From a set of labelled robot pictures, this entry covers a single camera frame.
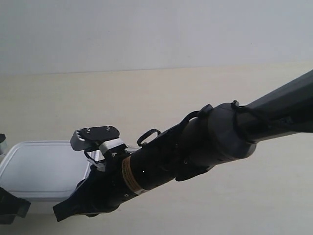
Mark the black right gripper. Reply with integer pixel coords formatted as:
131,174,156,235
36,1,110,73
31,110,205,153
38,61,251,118
52,148,130,222

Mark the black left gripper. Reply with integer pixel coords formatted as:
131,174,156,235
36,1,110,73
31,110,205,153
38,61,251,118
0,188,31,218

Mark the white lidded plastic container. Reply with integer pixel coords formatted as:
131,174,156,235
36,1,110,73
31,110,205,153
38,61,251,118
0,141,90,202

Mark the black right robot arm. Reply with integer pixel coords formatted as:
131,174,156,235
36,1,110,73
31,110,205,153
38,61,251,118
53,71,313,221

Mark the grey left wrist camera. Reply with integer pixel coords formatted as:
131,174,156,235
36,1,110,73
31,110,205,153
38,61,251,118
0,133,7,155

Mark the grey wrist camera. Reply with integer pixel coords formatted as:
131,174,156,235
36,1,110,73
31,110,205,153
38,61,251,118
0,133,7,155
70,126,120,151

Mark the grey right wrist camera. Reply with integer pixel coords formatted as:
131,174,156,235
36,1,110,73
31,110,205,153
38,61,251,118
70,126,120,151

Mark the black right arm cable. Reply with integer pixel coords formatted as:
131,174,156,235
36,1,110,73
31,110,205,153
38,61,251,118
136,99,294,147

